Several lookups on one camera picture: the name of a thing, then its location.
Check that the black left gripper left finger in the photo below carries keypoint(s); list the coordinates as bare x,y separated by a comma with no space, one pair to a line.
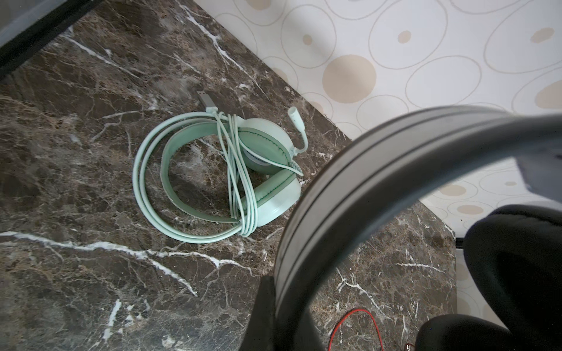
259,335

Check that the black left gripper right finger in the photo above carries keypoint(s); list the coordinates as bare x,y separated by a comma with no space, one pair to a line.
314,333

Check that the mint green headphones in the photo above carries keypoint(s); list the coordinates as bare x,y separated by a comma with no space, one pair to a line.
262,175

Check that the white black red-cable headphones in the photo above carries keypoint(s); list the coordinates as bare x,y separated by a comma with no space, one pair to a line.
513,254

